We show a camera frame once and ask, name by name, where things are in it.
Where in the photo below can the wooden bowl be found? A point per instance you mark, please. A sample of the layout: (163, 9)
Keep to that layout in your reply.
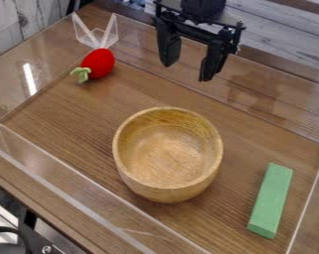
(169, 150)

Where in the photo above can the red plush strawberry toy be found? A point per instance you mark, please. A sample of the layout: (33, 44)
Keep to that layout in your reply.
(97, 65)

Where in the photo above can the green rectangular block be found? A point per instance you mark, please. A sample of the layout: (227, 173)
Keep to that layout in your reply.
(270, 201)

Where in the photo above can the black table leg bracket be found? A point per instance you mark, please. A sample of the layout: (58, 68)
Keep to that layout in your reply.
(39, 245)

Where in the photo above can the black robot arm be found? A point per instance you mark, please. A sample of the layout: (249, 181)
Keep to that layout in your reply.
(202, 21)

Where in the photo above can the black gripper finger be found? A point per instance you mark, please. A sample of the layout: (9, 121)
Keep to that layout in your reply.
(213, 61)
(169, 42)

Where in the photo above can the clear acrylic tray walls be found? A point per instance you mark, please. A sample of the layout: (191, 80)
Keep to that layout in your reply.
(58, 125)

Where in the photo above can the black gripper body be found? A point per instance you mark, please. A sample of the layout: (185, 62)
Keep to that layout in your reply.
(203, 19)

